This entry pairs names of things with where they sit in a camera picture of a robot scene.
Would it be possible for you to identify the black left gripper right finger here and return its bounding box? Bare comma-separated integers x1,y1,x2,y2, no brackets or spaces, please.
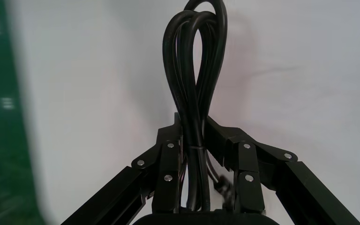
203,115,360,225

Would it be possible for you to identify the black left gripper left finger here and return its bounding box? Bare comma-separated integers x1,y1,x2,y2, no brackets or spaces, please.
60,112,184,225

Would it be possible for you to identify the black mouse cable bundle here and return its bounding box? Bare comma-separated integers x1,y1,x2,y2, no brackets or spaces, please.
162,0,235,215

